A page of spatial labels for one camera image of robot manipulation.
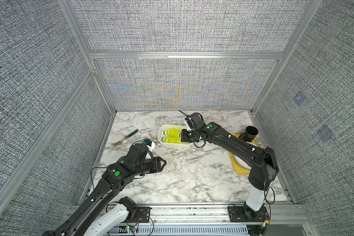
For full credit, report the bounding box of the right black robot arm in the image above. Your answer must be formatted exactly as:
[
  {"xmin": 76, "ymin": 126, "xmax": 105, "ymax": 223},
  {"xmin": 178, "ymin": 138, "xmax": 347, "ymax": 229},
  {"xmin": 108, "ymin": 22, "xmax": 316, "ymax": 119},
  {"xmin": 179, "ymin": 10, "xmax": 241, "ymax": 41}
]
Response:
[{"xmin": 181, "ymin": 123, "xmax": 279, "ymax": 221}]

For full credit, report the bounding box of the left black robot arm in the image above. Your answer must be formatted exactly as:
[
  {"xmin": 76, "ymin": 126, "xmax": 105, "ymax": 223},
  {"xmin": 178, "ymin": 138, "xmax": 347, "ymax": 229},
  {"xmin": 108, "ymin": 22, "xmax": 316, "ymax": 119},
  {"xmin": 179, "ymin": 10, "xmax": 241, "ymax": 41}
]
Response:
[{"xmin": 43, "ymin": 156, "xmax": 167, "ymax": 236}]

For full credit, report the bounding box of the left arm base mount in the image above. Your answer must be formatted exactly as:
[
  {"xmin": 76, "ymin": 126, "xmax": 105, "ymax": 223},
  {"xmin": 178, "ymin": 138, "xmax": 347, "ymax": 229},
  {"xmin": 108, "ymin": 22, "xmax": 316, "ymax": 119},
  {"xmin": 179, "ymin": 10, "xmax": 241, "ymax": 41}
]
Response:
[{"xmin": 123, "ymin": 206, "xmax": 151, "ymax": 223}]

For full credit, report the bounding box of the white plastic storage box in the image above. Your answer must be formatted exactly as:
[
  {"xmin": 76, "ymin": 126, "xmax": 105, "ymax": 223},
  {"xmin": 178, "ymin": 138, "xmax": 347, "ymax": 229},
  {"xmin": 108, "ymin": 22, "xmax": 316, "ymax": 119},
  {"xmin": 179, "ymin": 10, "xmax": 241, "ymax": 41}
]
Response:
[{"xmin": 157, "ymin": 124, "xmax": 193, "ymax": 148}]

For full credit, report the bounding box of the green handled brush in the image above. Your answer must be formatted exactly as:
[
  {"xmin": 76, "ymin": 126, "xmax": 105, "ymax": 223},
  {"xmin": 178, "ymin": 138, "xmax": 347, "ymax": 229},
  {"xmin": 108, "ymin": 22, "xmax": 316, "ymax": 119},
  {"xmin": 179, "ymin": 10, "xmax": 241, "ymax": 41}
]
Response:
[{"xmin": 112, "ymin": 129, "xmax": 139, "ymax": 146}]

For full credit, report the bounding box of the black mug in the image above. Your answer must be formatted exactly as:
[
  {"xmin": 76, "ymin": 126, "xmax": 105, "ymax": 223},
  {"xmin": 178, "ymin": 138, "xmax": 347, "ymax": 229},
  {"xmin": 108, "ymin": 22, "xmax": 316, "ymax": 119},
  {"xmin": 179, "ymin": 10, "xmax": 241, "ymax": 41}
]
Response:
[{"xmin": 239, "ymin": 126, "xmax": 259, "ymax": 143}]

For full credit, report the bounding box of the yellow shuttlecock two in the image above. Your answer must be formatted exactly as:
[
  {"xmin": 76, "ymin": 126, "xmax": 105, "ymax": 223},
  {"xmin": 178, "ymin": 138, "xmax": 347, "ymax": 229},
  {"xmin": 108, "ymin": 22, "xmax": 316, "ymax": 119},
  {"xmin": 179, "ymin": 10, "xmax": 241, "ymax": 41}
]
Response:
[{"xmin": 161, "ymin": 136, "xmax": 182, "ymax": 144}]

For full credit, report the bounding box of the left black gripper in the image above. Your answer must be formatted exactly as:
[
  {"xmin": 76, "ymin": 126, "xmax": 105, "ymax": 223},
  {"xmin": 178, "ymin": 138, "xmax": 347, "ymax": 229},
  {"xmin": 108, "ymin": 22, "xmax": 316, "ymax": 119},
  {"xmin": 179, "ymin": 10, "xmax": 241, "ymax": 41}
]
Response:
[{"xmin": 134, "ymin": 155, "xmax": 168, "ymax": 177}]

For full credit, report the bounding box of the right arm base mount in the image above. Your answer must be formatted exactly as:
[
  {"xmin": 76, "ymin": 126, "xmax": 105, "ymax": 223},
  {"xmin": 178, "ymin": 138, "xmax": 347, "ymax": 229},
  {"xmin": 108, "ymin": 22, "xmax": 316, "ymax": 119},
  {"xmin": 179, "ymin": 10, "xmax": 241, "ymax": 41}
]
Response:
[{"xmin": 227, "ymin": 204, "xmax": 270, "ymax": 223}]

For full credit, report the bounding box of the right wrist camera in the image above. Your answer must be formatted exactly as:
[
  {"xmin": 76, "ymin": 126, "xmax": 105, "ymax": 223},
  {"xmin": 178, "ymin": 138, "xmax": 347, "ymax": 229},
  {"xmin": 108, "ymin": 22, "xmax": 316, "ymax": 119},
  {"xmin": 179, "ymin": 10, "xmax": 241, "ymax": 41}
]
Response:
[{"xmin": 184, "ymin": 113, "xmax": 206, "ymax": 131}]

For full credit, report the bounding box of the yellow tray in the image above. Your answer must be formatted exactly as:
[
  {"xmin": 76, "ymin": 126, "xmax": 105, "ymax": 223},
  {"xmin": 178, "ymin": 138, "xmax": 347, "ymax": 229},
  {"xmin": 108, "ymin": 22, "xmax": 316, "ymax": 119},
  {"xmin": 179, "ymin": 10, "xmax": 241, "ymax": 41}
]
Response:
[{"xmin": 229, "ymin": 133, "xmax": 259, "ymax": 175}]

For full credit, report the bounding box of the black dotted white plate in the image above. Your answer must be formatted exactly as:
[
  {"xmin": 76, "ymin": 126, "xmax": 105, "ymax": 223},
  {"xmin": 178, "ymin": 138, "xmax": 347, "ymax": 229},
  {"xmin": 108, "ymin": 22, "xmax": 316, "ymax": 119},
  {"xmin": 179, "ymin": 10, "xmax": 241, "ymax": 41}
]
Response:
[{"xmin": 233, "ymin": 142, "xmax": 258, "ymax": 169}]

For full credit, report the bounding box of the yellow shuttlecock one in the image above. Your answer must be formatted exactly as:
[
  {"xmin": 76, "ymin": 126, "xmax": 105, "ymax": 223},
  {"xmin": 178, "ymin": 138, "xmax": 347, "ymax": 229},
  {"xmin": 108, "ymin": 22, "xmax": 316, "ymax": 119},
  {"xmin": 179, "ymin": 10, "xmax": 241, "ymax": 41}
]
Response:
[{"xmin": 163, "ymin": 128, "xmax": 182, "ymax": 137}]

